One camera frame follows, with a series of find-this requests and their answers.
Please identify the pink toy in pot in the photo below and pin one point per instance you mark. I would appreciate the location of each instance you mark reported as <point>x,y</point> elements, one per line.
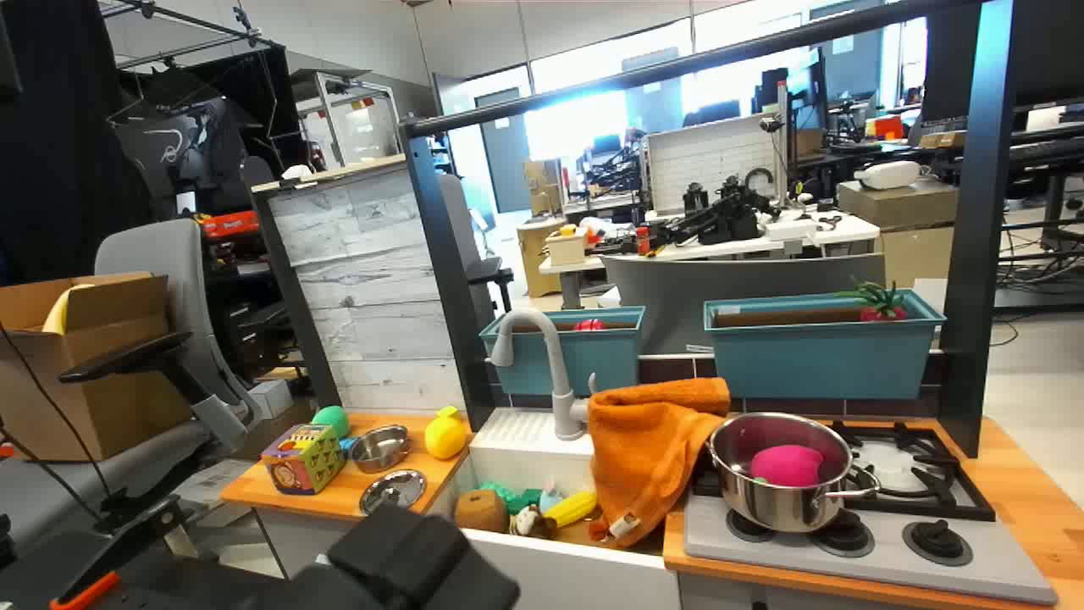
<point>786,466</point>

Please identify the stainless steel pot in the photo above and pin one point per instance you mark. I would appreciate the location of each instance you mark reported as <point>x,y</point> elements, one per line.
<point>781,477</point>

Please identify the red toy in planter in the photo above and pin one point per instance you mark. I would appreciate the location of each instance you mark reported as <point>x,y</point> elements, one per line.
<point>587,327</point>

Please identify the small teal planter box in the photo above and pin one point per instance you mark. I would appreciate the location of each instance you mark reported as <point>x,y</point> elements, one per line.
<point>571,353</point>

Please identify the grey toy faucet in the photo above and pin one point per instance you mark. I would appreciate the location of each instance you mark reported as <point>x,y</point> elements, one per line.
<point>554,374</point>

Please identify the white toy sink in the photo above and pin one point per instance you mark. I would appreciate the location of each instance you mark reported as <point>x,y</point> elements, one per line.
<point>529,453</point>

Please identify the yellow toy lemon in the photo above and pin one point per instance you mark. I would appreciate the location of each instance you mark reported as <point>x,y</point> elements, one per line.
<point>445,431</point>

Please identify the orange towel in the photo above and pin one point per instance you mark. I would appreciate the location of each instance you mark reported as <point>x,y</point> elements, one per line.
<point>646,445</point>

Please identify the white wooden plank board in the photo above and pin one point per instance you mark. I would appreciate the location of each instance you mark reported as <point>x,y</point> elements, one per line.
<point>360,289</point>

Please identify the green toy vegetable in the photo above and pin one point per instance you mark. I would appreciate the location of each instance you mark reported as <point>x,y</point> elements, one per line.
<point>514,496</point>

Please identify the yellow toy corn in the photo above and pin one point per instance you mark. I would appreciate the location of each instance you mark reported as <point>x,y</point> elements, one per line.
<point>572,507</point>

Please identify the brown toy potato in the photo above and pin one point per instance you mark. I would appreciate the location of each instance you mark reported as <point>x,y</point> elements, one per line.
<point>479,511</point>

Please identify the small metal bowl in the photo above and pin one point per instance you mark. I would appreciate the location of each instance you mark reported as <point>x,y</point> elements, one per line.
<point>381,449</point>

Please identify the white toy piece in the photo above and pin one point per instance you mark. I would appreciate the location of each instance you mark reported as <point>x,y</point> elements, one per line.
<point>525,524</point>

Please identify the green toy ball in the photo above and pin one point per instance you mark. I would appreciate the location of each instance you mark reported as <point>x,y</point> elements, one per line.
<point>331,423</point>

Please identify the clear plastic storage bin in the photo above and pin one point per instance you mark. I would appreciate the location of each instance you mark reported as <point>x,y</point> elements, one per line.
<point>352,128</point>

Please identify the large teal planter box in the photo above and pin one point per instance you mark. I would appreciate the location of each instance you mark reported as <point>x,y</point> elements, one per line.
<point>817,351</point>

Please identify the colourful toy cube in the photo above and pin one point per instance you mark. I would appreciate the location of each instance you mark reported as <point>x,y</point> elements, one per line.
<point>302,458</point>

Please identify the black padded equipment case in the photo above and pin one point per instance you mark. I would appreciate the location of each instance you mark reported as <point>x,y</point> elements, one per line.
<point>416,563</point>

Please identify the red and green plant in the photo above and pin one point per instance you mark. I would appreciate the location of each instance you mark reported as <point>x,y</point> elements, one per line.
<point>881,299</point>

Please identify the grey office chair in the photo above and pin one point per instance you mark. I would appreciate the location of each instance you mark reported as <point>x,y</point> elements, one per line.
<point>169,307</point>

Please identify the grey toy stove top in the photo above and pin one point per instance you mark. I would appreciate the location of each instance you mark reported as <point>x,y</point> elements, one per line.
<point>901,530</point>

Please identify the brown cardboard box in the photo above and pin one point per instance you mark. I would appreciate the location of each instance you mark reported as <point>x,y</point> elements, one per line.
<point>96,362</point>

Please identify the black metal frame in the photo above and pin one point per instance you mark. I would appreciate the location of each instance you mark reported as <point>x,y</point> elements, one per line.
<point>982,224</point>

